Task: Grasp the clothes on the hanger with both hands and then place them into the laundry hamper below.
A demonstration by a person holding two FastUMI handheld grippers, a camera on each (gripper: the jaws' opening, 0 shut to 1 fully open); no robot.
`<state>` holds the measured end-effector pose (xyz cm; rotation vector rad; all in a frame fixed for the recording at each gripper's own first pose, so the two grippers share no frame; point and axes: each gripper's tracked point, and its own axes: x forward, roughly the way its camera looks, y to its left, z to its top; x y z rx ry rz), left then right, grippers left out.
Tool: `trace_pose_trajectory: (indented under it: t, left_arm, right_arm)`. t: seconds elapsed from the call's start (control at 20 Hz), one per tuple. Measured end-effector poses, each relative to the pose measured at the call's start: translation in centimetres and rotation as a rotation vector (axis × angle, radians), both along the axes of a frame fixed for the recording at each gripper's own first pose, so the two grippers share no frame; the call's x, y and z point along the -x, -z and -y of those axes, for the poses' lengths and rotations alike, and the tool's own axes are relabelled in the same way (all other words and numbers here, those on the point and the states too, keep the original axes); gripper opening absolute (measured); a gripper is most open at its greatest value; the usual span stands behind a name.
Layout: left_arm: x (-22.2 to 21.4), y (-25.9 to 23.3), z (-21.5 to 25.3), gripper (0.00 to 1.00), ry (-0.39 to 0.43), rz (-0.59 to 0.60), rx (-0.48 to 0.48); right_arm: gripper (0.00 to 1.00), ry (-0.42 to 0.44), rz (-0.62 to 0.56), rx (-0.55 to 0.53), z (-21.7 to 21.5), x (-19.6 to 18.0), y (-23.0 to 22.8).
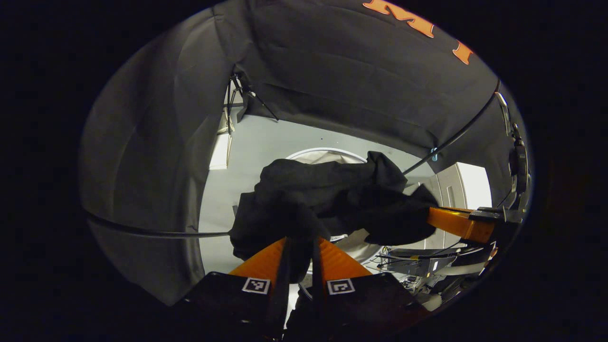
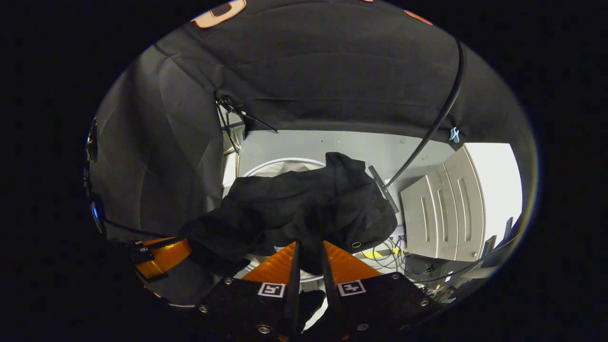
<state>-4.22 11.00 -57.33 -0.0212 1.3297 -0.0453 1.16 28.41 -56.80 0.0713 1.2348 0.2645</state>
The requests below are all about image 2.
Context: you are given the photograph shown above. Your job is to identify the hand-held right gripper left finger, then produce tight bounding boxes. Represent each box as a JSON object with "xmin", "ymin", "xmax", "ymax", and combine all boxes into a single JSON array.
[{"xmin": 196, "ymin": 240, "xmax": 302, "ymax": 342}]

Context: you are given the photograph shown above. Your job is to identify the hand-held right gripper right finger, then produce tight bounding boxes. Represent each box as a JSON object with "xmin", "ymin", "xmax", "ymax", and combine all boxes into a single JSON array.
[{"xmin": 321, "ymin": 240, "xmax": 443, "ymax": 342}]

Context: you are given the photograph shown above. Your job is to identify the black knit garment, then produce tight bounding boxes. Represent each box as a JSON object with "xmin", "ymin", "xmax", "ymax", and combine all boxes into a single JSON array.
[{"xmin": 179, "ymin": 151, "xmax": 399, "ymax": 328}]

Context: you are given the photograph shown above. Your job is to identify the white laundry hamper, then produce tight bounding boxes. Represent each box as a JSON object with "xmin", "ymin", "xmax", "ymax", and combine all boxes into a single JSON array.
[{"xmin": 222, "ymin": 157, "xmax": 333, "ymax": 333}]

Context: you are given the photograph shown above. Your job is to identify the black metal clothes rack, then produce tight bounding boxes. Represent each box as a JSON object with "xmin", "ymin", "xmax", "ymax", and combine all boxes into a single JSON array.
[{"xmin": 367, "ymin": 37, "xmax": 469, "ymax": 215}]

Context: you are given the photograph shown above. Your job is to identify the white drawer cabinet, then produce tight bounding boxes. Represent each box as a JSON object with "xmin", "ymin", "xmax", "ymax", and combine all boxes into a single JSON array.
[{"xmin": 400, "ymin": 145, "xmax": 487, "ymax": 263}]

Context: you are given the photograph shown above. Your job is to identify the black backdrop stand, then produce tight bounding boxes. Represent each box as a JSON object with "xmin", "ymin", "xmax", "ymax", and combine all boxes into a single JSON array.
[{"xmin": 215, "ymin": 96, "xmax": 279, "ymax": 155}]

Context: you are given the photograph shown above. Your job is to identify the black backdrop cloth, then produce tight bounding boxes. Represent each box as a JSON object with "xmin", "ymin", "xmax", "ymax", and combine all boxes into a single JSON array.
[{"xmin": 88, "ymin": 0, "xmax": 537, "ymax": 238}]

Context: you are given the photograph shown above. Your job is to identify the tangled black cables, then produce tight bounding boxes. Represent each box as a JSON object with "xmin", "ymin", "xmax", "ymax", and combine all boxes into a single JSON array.
[{"xmin": 368, "ymin": 235, "xmax": 410, "ymax": 275}]

